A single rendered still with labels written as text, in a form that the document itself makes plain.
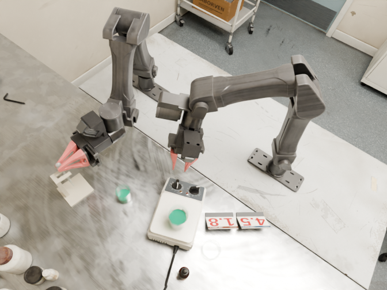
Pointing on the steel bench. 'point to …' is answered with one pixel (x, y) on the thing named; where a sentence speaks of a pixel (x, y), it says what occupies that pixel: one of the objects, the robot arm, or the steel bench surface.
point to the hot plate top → (185, 235)
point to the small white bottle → (50, 274)
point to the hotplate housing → (170, 238)
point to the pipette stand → (66, 188)
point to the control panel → (184, 189)
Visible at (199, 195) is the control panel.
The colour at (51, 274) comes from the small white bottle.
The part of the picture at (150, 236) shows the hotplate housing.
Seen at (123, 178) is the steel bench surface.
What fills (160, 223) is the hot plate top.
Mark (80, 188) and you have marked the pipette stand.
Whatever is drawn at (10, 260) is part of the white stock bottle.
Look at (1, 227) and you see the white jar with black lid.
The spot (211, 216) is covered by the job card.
